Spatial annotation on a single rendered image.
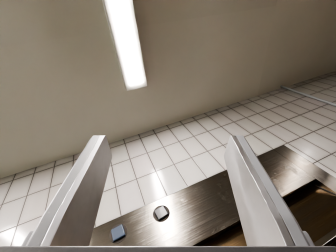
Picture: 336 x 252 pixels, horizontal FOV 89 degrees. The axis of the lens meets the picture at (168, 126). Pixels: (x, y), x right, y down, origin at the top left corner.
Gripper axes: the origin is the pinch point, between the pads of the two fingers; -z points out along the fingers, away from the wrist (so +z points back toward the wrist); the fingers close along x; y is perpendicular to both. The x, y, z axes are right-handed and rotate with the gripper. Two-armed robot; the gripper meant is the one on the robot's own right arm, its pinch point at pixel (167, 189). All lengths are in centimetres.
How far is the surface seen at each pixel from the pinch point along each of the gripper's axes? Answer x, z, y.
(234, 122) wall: -44, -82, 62
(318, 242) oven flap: -45, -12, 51
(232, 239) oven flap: -22, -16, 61
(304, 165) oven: -63, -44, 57
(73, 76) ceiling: 45, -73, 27
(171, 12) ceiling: -2, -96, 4
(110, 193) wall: 26, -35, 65
